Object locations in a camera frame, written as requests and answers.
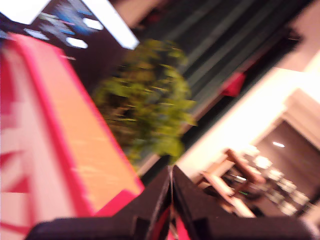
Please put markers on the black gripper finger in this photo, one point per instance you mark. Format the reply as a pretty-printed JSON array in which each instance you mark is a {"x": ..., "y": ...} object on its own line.
[
  {"x": 155, "y": 200},
  {"x": 190, "y": 200}
]

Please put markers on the red Nike shoebox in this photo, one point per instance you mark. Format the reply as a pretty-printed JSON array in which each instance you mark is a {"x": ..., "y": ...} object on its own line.
[{"x": 75, "y": 125}]

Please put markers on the wooden chair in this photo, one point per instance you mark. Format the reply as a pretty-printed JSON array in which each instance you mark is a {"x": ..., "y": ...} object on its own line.
[{"x": 225, "y": 180}]

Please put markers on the green leafy houseplant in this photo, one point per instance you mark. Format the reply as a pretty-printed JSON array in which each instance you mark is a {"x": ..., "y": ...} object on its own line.
[{"x": 150, "y": 100}]

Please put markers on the red cloth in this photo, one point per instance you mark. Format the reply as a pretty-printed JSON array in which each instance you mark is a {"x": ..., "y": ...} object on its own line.
[{"x": 233, "y": 85}]

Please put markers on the wide black computer monitor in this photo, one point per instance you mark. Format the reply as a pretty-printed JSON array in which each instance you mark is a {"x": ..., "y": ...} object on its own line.
[{"x": 62, "y": 17}]

